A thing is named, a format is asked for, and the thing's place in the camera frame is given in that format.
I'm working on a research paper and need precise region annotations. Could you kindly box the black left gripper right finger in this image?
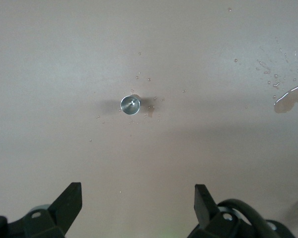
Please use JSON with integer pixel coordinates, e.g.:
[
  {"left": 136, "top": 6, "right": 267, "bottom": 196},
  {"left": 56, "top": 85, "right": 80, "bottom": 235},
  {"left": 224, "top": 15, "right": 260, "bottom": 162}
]
[{"left": 187, "top": 183, "right": 254, "bottom": 238}]

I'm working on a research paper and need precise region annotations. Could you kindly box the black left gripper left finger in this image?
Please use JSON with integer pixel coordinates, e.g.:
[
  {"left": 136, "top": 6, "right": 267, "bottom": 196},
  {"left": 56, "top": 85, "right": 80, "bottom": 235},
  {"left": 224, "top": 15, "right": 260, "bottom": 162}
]
[{"left": 0, "top": 182, "right": 82, "bottom": 238}]

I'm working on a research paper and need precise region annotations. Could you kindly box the steel jigger measuring cup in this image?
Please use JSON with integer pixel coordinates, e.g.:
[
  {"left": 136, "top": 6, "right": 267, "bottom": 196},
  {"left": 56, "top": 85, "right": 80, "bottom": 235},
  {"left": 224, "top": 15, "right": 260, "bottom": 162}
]
[{"left": 120, "top": 94, "right": 142, "bottom": 116}]

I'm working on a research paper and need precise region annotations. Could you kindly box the spilled brown liquid puddle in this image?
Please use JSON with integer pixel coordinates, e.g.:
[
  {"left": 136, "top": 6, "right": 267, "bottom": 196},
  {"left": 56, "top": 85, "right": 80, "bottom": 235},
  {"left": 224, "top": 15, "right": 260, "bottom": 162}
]
[{"left": 274, "top": 85, "right": 298, "bottom": 114}]

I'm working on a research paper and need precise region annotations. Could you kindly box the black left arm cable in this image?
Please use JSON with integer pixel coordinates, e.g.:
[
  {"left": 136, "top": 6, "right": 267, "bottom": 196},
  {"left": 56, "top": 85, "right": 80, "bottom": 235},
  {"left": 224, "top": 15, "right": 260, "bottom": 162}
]
[{"left": 216, "top": 198, "right": 268, "bottom": 238}]

